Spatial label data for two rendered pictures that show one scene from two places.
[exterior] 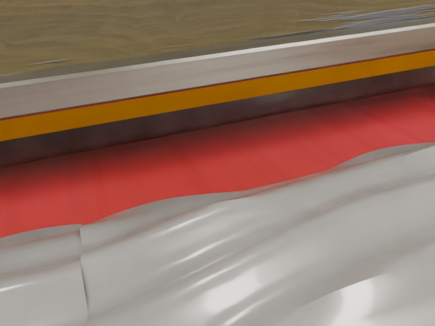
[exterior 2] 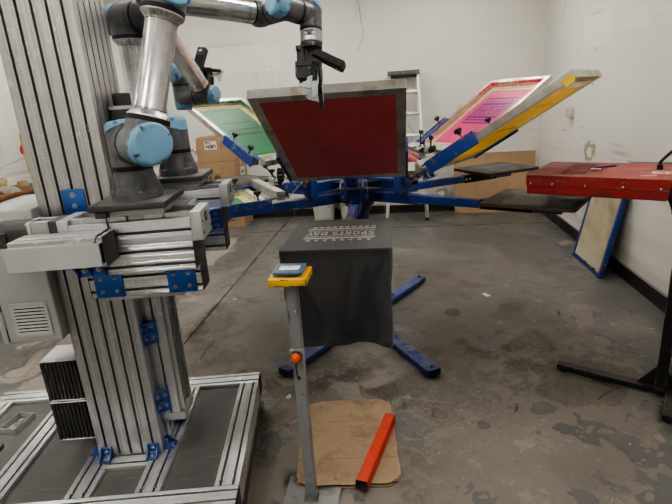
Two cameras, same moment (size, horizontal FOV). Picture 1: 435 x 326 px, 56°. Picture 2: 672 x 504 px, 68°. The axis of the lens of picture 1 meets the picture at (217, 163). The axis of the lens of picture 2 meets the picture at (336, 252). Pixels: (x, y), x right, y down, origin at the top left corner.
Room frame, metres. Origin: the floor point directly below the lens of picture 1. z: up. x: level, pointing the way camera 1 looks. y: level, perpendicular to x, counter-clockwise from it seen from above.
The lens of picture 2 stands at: (-1.86, -1.35, 1.51)
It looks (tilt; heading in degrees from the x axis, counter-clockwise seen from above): 17 degrees down; 38
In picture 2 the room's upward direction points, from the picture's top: 4 degrees counter-clockwise
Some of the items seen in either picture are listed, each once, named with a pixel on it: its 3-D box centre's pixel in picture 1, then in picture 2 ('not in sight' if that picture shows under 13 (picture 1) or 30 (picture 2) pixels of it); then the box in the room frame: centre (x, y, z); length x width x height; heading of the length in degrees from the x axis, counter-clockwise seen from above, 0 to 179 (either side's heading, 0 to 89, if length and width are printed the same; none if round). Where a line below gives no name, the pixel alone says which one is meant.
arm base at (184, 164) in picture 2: not in sight; (177, 161); (-0.64, 0.36, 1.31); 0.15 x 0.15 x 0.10
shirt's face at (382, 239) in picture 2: not in sight; (340, 233); (-0.20, -0.10, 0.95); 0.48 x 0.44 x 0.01; 30
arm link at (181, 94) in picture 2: not in sight; (185, 97); (-0.41, 0.54, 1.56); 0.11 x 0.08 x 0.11; 105
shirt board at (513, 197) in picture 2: not in sight; (456, 199); (0.77, -0.22, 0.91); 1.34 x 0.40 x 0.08; 90
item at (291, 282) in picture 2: not in sight; (302, 393); (-0.70, -0.25, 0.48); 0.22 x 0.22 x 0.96; 30
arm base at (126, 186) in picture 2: not in sight; (135, 180); (-1.02, 0.05, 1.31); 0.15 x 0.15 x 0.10
